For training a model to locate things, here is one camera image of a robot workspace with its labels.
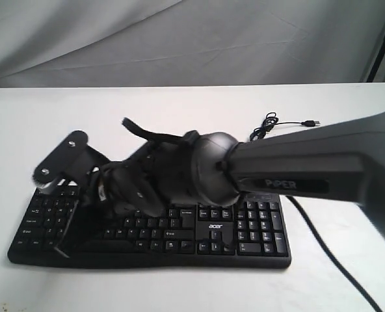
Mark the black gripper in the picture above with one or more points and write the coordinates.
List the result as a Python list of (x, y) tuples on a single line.
[(150, 180)]

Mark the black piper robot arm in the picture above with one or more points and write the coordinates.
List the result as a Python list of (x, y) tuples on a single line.
[(344, 161)]

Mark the black acer keyboard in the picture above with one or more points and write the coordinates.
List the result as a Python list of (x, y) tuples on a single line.
[(250, 234)]

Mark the grey backdrop cloth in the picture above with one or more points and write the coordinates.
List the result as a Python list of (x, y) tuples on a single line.
[(187, 43)]

